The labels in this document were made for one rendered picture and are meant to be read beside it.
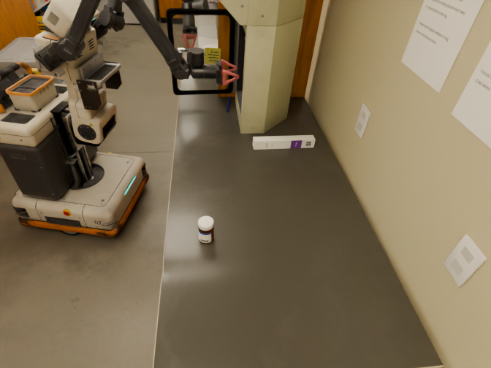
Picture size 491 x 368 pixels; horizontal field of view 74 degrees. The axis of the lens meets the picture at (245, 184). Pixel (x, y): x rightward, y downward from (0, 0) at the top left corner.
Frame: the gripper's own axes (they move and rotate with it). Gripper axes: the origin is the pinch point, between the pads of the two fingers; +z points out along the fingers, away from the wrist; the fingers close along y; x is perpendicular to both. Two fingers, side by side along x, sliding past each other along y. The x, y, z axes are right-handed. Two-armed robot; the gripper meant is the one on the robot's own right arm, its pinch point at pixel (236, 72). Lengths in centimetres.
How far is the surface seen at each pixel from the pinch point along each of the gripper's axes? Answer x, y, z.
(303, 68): 6.5, 22.2, 38.1
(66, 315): 117, -49, -93
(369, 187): 18, -60, 45
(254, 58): -12.2, -14.9, 5.6
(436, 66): -30, -66, 45
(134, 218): 117, 21, -66
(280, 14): -28.0, -13.7, 14.0
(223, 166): 23.0, -39.4, -7.7
